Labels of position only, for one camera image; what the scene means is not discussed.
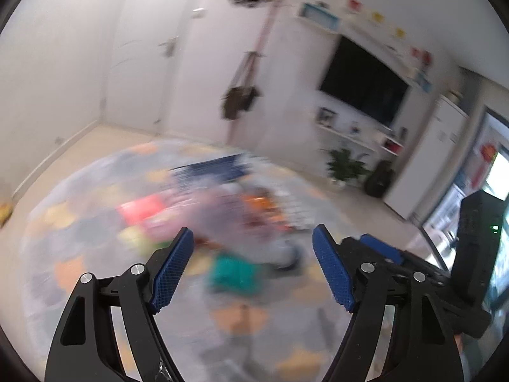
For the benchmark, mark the small red cube shelf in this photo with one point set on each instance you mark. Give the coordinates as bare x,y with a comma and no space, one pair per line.
420,55

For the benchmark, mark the small blue box shelf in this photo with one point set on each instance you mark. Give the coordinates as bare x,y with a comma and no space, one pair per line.
424,83

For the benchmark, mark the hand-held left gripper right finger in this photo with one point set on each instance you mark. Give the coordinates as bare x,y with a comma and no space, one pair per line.
332,266

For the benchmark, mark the white pink oval shelf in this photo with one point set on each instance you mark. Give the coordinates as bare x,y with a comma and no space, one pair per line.
391,145

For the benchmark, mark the white standing air conditioner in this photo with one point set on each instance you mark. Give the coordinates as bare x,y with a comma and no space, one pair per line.
429,159

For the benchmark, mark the green potted plant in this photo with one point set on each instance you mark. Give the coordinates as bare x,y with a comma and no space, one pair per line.
346,167

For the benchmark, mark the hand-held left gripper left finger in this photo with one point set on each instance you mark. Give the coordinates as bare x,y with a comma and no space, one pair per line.
171,274

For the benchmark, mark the white low wall shelf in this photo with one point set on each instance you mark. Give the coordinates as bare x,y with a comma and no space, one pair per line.
346,135

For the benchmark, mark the black guitar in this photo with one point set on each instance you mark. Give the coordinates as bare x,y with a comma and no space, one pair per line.
379,181

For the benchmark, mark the white printed packet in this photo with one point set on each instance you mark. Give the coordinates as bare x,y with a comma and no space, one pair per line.
296,211

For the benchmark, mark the orange packet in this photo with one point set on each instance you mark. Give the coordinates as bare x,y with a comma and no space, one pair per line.
258,207

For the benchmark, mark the black wall television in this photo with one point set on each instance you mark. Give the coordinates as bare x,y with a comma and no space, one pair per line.
362,81

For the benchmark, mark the white wavy wall shelf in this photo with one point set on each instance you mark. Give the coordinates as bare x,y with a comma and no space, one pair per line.
358,34

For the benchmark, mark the pale purple plastic bag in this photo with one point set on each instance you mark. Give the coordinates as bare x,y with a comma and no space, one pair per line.
218,219

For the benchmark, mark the green packet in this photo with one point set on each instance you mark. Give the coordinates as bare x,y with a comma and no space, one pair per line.
234,274

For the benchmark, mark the framed butterfly picture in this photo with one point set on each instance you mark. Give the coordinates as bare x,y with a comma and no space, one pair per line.
326,115

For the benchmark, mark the yellow-green packet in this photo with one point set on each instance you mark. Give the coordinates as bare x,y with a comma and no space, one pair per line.
137,236

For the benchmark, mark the brown hanging bag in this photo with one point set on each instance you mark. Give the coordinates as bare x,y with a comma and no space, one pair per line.
238,101

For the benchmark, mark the dark blue packet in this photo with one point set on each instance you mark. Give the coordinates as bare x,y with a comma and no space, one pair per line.
210,169

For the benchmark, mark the pink coat rack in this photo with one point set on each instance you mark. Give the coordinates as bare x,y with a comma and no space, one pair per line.
260,43

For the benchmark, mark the yellow toy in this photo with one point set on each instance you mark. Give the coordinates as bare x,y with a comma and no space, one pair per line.
4,214

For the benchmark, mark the small flower pot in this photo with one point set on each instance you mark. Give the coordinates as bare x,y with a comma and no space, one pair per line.
455,95

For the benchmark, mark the glass sliding door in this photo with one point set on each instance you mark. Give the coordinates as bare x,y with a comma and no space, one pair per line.
493,207

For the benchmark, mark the white light switch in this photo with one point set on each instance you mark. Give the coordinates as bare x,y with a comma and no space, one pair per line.
198,12

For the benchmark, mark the white door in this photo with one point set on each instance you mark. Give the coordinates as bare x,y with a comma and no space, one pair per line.
139,67

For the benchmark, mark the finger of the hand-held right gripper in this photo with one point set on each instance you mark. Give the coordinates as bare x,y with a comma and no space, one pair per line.
381,246

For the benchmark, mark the red cube wall shelf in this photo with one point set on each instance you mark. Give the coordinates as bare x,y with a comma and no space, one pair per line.
354,4

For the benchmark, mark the long blue box shelf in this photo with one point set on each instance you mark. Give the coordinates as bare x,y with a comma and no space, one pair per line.
320,16

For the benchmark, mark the pinkish red packet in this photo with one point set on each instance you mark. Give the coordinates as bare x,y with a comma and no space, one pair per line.
141,211

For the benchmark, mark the scale-patterned table cloth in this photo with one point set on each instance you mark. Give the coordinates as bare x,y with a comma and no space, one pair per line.
79,246

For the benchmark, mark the red knot ornament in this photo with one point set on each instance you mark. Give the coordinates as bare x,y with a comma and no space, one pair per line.
488,153

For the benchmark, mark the small ukulele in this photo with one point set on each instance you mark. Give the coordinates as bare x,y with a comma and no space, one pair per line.
403,135

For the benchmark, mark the yellow cube wall shelf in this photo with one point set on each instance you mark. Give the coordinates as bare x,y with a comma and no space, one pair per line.
399,32
377,16

